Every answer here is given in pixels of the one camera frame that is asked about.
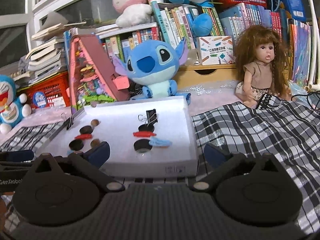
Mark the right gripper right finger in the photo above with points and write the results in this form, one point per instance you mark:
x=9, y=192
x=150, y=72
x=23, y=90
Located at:
x=222, y=163

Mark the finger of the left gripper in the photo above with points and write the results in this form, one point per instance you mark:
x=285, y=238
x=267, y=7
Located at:
x=17, y=156

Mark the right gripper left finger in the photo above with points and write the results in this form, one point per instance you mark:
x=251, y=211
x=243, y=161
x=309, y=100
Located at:
x=86, y=165

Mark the brown walnut front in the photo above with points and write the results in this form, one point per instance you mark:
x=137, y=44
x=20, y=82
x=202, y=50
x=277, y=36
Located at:
x=94, y=143

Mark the brown walnut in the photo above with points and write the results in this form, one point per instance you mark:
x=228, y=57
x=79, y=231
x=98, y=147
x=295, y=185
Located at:
x=94, y=143
x=95, y=122

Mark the brown walnut back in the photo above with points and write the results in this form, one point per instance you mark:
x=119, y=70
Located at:
x=95, y=122

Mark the black round lid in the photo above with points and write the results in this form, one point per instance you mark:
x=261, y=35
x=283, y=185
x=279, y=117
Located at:
x=142, y=146
x=86, y=130
x=146, y=127

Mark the red plastic piece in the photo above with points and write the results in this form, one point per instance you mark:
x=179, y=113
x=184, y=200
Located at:
x=83, y=137
x=144, y=134

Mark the blue plastic clip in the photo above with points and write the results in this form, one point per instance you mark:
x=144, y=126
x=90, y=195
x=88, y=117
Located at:
x=156, y=142

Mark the black binder clip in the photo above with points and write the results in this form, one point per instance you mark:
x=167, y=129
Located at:
x=68, y=120
x=150, y=118

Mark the black binder clip on box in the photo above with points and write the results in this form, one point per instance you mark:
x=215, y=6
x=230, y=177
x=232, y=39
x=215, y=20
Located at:
x=68, y=120

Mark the Doraemon plush toy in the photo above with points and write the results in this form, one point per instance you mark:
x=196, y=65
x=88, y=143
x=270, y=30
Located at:
x=13, y=108

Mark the red plastic basket left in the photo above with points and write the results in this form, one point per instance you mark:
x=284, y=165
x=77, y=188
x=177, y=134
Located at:
x=51, y=92

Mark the white cardboard box tray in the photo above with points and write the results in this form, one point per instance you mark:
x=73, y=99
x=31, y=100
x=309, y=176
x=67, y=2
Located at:
x=118, y=121

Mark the black white plaid cloth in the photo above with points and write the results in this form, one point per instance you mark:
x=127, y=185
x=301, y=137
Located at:
x=272, y=194

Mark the pink triangular miniature house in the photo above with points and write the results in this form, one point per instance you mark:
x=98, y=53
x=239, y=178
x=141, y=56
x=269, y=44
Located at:
x=92, y=76

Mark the wooden drawer box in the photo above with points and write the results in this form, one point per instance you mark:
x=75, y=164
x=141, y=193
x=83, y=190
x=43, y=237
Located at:
x=196, y=74

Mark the stack of books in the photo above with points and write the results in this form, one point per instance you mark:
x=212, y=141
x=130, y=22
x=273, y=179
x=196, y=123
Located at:
x=49, y=56

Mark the brown haired baby doll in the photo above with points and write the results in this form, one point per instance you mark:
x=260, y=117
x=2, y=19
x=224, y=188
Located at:
x=260, y=61

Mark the white label printer box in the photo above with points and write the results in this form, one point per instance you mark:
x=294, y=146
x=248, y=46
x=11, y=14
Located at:
x=215, y=50

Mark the blue Stitch plush toy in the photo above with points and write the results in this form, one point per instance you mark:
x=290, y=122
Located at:
x=153, y=64

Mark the pink bunny plush toy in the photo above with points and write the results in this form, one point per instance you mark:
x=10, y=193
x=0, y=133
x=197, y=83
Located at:
x=132, y=12

